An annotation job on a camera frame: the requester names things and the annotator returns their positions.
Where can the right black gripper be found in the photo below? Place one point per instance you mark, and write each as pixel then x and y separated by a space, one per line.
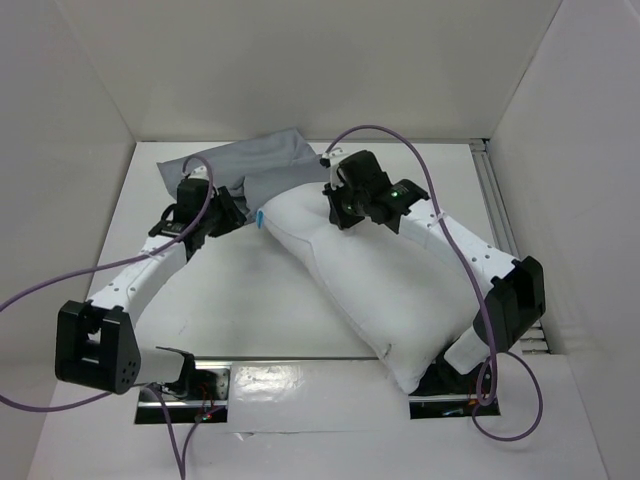
pixel 338 206

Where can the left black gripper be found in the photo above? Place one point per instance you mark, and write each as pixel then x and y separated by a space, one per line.
pixel 233 215

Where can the grey pillowcase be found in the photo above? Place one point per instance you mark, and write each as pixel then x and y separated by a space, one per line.
pixel 257 170

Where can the white pillow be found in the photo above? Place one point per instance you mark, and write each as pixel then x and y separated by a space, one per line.
pixel 403 302

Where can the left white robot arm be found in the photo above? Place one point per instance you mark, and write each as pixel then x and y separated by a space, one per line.
pixel 96 345

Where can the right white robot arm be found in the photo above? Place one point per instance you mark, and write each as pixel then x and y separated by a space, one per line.
pixel 512 290

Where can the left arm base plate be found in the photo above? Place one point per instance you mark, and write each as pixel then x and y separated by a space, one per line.
pixel 202 398

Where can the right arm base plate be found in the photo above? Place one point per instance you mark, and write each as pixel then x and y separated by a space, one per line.
pixel 443 393

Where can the aluminium frame rail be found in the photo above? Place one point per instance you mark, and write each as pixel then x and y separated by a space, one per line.
pixel 534 340

